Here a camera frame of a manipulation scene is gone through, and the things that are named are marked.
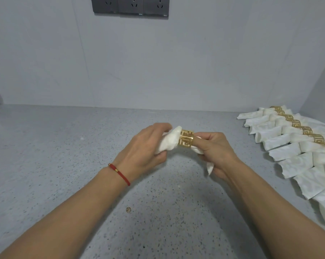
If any person's right hand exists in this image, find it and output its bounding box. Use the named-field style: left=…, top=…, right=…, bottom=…
left=195, top=132, right=242, bottom=182

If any person's left hand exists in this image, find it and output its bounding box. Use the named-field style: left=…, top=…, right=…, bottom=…
left=112, top=123, right=173, bottom=184

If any white cloth napkin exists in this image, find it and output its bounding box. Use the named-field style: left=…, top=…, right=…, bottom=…
left=154, top=126, right=215, bottom=177

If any gold patterned napkin ring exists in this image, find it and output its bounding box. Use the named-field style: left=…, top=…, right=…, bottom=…
left=178, top=128, right=195, bottom=149

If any person's right forearm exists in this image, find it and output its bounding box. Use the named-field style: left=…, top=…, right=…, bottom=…
left=224, top=159, right=325, bottom=259

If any person's left forearm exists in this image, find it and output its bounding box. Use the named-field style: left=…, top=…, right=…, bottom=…
left=0, top=167, right=130, bottom=259

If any row of rolled white napkins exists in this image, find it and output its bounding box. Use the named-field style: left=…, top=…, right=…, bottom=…
left=237, top=105, right=325, bottom=227

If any row of gold rings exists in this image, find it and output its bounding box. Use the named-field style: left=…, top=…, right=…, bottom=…
left=270, top=106, right=325, bottom=155

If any red string bracelet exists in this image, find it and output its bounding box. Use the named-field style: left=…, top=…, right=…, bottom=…
left=108, top=163, right=131, bottom=187

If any dark grey wall socket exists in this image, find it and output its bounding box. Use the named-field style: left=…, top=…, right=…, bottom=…
left=143, top=0, right=169, bottom=17
left=118, top=0, right=144, bottom=16
left=91, top=0, right=118, bottom=14

